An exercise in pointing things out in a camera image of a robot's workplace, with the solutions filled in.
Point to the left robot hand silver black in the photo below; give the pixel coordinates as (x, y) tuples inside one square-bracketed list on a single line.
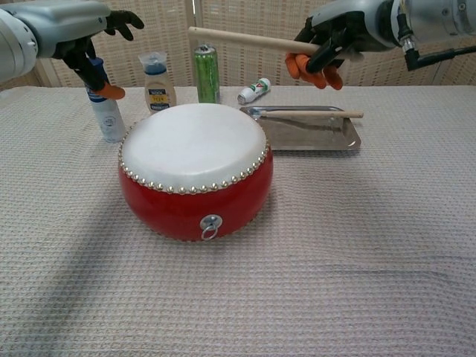
[(63, 26)]

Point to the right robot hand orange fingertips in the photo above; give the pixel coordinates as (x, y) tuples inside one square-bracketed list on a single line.
[(357, 26)]

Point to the wooden drumstick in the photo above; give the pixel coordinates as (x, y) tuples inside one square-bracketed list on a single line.
[(241, 38), (297, 114)]

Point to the rectangular steel tray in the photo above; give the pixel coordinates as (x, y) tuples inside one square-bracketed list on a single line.
[(305, 135)]

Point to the red drum white skin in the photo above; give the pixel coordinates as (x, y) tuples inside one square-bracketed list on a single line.
[(193, 148)]

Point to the white bottle dark blue cap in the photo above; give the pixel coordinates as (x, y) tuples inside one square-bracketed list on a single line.
[(108, 119)]

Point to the woven folding screen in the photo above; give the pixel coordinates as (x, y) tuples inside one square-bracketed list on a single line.
[(167, 26)]

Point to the beige sauce bottle blue cap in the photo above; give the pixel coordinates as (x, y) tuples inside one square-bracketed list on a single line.
[(159, 89)]

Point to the small white green bottle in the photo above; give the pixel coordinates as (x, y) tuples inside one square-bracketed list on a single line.
[(254, 90)]

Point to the tall green drink can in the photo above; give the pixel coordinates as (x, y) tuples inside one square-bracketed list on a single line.
[(206, 74)]

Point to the beige woven tablecloth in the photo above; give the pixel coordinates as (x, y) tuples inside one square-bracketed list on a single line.
[(260, 297)]

